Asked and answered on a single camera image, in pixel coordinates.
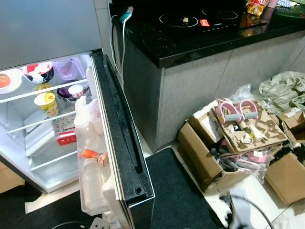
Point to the grey fridge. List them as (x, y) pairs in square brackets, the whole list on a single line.
[(47, 24)]

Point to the small cardboard box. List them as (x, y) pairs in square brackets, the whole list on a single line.
[(293, 121), (286, 179)]

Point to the grey green plastic bag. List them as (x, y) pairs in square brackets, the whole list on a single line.
[(283, 90)]

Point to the flat cardboard sheet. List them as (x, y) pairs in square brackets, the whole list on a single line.
[(267, 129)]

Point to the clear crumpled plastic bag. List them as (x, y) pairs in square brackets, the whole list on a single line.
[(244, 93)]

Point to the black top kitchen counter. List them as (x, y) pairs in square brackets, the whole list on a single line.
[(200, 86)]

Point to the large open cardboard box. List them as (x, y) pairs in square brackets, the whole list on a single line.
[(200, 157)]

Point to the pink cup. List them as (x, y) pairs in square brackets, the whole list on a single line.
[(272, 4)]

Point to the yellow red snack bag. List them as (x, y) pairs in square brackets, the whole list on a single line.
[(256, 7)]

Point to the black induction cooktop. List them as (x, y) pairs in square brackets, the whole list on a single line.
[(219, 29)]

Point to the small red card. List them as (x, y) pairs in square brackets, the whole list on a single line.
[(205, 22)]

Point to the small beige object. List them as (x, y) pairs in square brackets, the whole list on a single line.
[(186, 20)]

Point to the teal white charger plug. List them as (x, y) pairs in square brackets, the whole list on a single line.
[(127, 14)]

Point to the clear plastic bottle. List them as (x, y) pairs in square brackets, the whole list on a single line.
[(93, 183)]

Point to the small white cup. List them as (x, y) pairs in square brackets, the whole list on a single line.
[(76, 89)]

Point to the red white box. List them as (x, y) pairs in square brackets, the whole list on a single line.
[(66, 137)]

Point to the purple plastic container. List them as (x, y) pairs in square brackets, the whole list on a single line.
[(66, 69)]

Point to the dark purple bowl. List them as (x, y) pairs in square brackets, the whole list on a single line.
[(63, 94)]

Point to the yellow instant noodle cup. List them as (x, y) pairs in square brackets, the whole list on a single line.
[(47, 105)]

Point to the yellow lidded jar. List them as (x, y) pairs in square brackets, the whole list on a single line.
[(43, 88)]

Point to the clear plastic tray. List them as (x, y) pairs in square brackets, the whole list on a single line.
[(40, 138)]

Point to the red black bowl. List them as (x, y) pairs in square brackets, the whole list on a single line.
[(38, 71)]

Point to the white bowl with orange food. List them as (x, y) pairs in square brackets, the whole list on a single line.
[(9, 81)]

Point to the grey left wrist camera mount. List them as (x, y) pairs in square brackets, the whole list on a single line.
[(97, 223)]

